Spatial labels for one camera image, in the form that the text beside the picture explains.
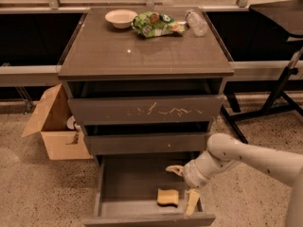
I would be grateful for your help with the white cup in box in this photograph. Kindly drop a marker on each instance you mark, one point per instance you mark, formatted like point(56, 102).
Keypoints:
point(71, 124)

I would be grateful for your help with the clear plastic bottle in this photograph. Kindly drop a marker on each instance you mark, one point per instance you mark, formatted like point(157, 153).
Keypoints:
point(196, 22)

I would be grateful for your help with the white bowl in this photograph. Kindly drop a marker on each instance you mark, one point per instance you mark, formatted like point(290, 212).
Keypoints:
point(121, 18)

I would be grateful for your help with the green chip bag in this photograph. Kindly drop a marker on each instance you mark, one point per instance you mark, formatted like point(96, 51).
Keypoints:
point(155, 24)

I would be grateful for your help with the cardboard box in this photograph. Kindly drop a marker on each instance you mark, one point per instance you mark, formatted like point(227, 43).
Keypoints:
point(49, 120)

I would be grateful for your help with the yellow sponge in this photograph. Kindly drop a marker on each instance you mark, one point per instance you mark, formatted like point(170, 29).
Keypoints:
point(167, 197)

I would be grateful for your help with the grey drawer cabinet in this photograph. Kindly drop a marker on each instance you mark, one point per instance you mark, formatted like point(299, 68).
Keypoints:
point(105, 62)

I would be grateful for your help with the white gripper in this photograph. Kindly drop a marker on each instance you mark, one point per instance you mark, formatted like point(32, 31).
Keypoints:
point(191, 176)

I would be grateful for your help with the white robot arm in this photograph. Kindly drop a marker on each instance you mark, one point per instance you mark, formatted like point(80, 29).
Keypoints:
point(223, 151)

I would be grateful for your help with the grey top drawer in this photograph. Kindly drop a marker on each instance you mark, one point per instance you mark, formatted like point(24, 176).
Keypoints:
point(145, 110)

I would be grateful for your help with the black rolling table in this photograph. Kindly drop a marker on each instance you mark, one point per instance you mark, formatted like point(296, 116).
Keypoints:
point(285, 16)

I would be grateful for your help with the grey middle drawer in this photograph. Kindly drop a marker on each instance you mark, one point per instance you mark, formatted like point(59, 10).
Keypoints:
point(145, 143)

